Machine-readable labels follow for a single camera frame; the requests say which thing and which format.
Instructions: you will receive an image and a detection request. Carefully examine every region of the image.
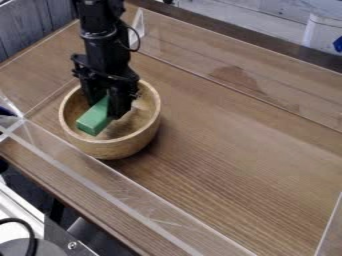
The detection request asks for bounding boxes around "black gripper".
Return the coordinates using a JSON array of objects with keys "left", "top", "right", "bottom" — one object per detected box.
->
[{"left": 71, "top": 31, "right": 139, "bottom": 120}]

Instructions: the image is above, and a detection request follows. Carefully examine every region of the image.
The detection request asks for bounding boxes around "green rectangular block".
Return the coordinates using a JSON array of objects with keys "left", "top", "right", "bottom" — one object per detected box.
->
[{"left": 76, "top": 96, "right": 111, "bottom": 136}]

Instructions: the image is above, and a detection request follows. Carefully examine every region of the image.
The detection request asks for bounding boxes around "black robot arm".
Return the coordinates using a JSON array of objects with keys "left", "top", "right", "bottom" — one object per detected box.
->
[{"left": 71, "top": 0, "right": 140, "bottom": 120}]

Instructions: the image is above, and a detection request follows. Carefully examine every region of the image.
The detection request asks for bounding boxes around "brown wooden bowl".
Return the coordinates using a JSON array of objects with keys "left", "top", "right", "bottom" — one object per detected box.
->
[{"left": 59, "top": 80, "right": 161, "bottom": 160}]

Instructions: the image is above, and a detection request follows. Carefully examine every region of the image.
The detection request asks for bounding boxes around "white container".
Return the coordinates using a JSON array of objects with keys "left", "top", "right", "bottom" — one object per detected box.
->
[{"left": 302, "top": 13, "right": 342, "bottom": 56}]

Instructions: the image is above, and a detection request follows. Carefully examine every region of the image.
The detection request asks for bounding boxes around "blue object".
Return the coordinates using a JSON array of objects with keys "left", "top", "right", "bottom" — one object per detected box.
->
[{"left": 332, "top": 36, "right": 342, "bottom": 53}]

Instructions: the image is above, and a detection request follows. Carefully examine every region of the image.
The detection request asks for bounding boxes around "clear acrylic corner bracket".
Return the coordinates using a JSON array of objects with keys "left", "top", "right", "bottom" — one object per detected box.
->
[{"left": 129, "top": 8, "right": 145, "bottom": 47}]

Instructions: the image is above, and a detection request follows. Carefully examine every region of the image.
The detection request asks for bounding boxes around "clear acrylic front wall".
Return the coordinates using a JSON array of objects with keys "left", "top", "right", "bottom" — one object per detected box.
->
[{"left": 0, "top": 116, "right": 256, "bottom": 256}]

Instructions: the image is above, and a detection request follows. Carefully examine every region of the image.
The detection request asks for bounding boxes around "grey metal bracket with screw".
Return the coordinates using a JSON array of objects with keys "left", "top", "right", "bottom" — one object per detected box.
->
[{"left": 44, "top": 217, "right": 99, "bottom": 256}]

